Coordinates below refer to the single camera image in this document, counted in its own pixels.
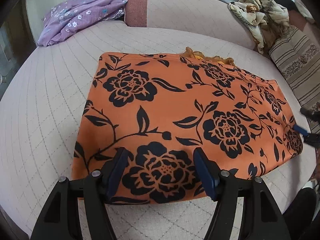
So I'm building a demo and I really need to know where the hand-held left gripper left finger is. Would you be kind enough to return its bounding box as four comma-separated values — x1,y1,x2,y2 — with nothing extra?
30,147,129,240

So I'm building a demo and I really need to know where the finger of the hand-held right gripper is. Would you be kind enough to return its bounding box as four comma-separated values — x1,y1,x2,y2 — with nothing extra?
300,107,320,123
293,124,320,146

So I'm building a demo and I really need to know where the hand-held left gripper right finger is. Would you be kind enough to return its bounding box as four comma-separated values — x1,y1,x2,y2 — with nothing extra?
193,147,292,240

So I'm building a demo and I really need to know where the orange floral shirt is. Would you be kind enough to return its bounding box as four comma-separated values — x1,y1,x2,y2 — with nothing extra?
71,46,304,204

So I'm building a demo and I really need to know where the striped floral beige cushion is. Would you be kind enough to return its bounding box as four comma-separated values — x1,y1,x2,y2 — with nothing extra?
269,26,320,130

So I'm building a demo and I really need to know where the person's dark clothing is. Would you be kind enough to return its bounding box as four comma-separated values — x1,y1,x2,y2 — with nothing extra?
282,187,318,240

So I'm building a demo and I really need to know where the pink bolster cushion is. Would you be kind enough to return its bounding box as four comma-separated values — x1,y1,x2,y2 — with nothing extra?
124,0,258,53
287,7,310,32

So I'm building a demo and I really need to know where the beige cloth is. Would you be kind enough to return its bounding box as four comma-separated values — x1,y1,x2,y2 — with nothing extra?
294,0,316,24

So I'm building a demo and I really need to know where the cream brown floral blanket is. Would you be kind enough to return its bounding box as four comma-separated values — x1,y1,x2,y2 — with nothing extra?
229,0,292,55

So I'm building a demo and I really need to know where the black cloth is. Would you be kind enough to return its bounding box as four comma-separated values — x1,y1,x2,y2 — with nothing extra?
272,0,299,13

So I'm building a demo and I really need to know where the purple floral cloth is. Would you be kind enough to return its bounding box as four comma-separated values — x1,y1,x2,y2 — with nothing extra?
37,0,128,47

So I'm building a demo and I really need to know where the wooden stained glass door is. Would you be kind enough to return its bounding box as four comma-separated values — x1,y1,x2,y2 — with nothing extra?
0,2,34,98

